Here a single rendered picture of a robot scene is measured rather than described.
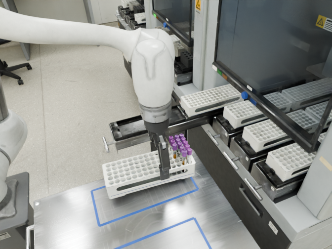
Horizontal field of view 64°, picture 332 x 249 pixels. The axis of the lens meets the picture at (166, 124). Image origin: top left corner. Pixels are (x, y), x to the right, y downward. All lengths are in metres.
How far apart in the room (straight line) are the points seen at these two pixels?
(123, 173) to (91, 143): 1.53
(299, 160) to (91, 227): 0.73
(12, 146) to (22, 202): 0.22
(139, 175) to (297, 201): 0.58
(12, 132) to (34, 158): 1.29
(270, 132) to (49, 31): 0.85
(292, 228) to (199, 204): 0.32
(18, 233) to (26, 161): 1.24
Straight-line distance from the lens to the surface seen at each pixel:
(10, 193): 1.22
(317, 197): 1.02
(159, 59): 0.62
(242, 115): 1.18
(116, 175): 0.88
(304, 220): 1.06
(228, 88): 1.35
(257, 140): 1.07
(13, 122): 1.17
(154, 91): 0.65
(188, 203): 0.90
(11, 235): 1.28
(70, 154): 2.35
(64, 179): 2.18
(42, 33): 0.72
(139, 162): 0.89
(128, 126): 1.21
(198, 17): 1.40
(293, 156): 1.07
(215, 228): 0.87
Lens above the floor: 1.58
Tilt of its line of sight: 40 degrees down
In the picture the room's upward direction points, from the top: 3 degrees counter-clockwise
